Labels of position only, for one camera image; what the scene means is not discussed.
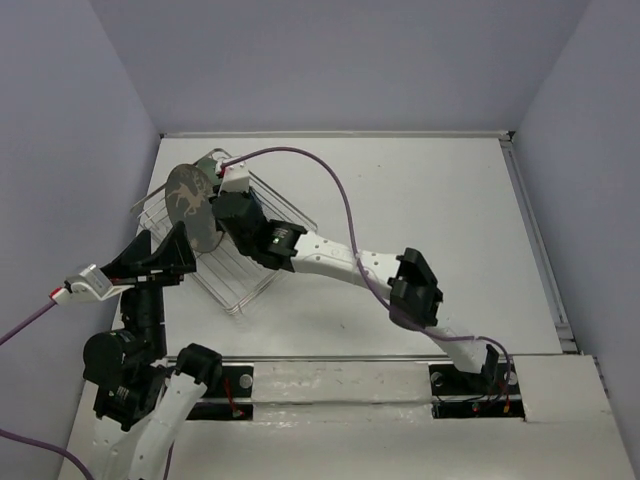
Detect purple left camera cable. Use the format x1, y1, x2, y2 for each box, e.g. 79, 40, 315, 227
0, 297, 96, 480

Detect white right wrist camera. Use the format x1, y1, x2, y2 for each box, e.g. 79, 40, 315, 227
216, 161, 250, 194

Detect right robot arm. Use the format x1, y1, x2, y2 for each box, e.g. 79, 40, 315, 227
210, 192, 499, 392

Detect dark blue plate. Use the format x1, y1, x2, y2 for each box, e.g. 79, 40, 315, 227
249, 188, 263, 211

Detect teal flower plate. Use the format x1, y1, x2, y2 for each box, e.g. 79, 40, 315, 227
195, 156, 221, 185

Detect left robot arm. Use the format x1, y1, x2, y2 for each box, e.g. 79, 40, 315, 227
78, 222, 222, 479

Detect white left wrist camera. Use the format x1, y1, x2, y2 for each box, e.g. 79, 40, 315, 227
49, 264, 130, 305

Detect grey deer plate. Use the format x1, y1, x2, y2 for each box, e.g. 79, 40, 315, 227
164, 164, 222, 253

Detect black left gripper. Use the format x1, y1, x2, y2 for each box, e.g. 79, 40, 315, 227
104, 216, 199, 355

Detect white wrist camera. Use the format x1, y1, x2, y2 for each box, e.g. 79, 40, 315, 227
49, 264, 130, 305
216, 161, 250, 194

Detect metal wire dish rack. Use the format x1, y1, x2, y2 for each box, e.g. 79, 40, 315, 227
130, 147, 319, 317

